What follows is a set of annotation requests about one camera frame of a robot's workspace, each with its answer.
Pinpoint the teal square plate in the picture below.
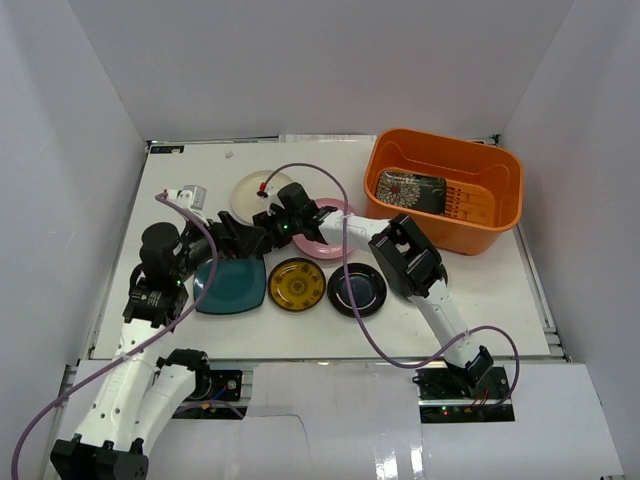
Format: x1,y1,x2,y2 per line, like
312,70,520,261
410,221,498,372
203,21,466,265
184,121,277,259
196,256,266,315

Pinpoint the black floral rectangular plate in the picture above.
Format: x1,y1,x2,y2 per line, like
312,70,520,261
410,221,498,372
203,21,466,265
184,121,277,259
375,170,447,215

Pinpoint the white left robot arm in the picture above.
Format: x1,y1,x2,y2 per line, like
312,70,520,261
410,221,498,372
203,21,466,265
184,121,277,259
50,210,271,479

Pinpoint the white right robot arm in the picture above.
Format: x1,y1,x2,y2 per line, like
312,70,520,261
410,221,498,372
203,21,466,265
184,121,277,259
252,183,494,399

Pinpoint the orange plastic bin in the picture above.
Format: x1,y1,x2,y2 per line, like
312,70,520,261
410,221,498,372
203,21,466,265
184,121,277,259
363,128,524,256

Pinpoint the cream round plate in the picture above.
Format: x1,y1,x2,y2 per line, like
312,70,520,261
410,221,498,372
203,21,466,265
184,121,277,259
230,170,293,225

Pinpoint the pink round plate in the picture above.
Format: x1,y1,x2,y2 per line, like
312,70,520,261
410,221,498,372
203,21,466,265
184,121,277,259
293,197,344,260

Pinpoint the yellow patterned round plate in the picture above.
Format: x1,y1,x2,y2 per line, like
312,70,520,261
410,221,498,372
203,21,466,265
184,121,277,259
267,257,327,313

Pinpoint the black glossy round plate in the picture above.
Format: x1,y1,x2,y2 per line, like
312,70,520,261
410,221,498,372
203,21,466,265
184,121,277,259
326,262,387,318

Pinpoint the dark label sticker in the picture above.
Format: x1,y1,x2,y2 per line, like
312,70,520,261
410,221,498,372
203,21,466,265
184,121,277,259
149,145,184,155

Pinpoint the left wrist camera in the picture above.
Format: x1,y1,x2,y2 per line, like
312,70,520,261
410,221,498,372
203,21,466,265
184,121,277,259
166,185,207,217

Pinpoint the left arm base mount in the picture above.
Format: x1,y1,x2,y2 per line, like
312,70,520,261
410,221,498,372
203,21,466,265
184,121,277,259
173,370,248,420

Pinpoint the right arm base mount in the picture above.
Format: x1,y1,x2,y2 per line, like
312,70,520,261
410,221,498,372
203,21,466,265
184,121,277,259
412,367,515,424

